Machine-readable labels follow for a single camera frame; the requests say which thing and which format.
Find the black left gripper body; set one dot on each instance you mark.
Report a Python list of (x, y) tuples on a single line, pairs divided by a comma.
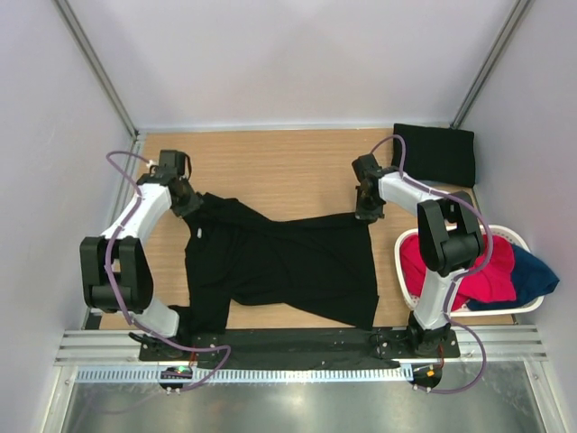
[(188, 203)]

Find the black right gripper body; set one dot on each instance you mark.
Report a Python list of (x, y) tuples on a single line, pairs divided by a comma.
[(369, 208)]

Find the black t shirt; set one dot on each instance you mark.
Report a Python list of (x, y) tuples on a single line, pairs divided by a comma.
[(321, 265), (437, 154)]

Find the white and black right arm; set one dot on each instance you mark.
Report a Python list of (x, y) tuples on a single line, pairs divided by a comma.
[(449, 241)]

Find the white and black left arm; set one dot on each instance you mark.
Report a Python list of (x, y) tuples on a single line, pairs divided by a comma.
[(116, 277)]

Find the folded black t shirt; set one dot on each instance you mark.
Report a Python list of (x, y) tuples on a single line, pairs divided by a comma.
[(437, 154)]

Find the white laundry basket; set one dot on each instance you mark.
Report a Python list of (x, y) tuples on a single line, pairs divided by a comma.
[(464, 312)]

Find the red t shirt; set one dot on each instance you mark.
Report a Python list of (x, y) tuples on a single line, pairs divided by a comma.
[(491, 284)]

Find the navy blue t shirt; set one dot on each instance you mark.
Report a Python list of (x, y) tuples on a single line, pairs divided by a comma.
[(531, 278)]

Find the left aluminium frame post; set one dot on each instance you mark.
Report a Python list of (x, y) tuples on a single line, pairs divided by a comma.
[(87, 50)]

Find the aluminium frame post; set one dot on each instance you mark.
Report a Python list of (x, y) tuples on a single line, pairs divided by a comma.
[(87, 50), (504, 36)]

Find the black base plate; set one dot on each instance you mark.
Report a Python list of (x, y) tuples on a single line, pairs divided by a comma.
[(307, 348)]

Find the white slotted cable duct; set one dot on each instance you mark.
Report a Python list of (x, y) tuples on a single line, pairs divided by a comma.
[(184, 375)]

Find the right aluminium frame post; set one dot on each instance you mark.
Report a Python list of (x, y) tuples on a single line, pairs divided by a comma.
[(504, 36)]

